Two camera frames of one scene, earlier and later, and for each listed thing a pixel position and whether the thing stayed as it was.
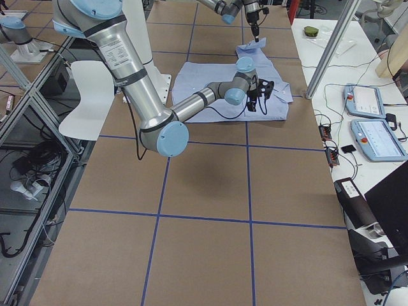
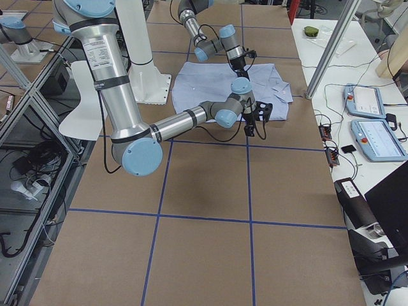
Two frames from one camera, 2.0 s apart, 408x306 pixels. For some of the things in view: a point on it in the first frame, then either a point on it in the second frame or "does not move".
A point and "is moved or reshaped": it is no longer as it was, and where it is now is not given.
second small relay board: [332, 157] does not move
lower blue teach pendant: [377, 141] does not move
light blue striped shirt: [190, 77] is moved or reshaped
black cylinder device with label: [355, 206] does not move
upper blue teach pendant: [364, 101] does not move
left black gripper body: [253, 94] -> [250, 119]
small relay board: [325, 132] does not move
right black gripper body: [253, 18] -> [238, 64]
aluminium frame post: [347, 16] does not move
